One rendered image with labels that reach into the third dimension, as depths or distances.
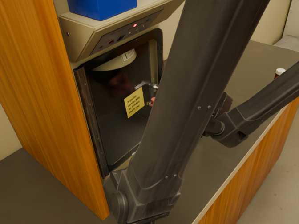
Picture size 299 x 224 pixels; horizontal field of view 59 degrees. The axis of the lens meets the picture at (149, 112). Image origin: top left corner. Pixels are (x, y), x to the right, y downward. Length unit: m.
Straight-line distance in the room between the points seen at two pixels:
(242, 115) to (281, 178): 1.65
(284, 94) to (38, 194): 0.79
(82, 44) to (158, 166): 0.33
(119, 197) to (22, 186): 0.69
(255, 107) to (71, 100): 0.41
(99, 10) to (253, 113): 0.40
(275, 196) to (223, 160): 1.20
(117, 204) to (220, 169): 0.64
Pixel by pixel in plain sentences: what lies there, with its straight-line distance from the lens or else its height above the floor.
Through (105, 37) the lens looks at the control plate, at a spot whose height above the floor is 1.47.
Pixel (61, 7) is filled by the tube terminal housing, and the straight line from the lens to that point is 0.60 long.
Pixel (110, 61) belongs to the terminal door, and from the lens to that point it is 0.70.
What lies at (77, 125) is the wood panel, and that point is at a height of 1.31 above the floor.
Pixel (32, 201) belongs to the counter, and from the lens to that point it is 0.98.
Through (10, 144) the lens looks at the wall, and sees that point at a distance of 1.19.
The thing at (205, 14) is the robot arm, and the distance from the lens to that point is 0.22.
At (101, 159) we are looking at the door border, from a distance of 0.83.
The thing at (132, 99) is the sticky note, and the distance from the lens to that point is 0.81.
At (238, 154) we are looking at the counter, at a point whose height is 0.94.
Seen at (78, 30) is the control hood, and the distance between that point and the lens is 0.55.
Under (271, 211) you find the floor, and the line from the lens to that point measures 2.08.
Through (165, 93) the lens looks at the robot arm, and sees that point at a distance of 0.27.
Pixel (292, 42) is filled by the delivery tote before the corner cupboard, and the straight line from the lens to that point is 3.54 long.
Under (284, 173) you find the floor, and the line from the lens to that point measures 2.32.
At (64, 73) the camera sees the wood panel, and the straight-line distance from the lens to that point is 0.52.
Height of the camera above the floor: 1.68
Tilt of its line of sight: 38 degrees down
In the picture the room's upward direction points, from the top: 4 degrees counter-clockwise
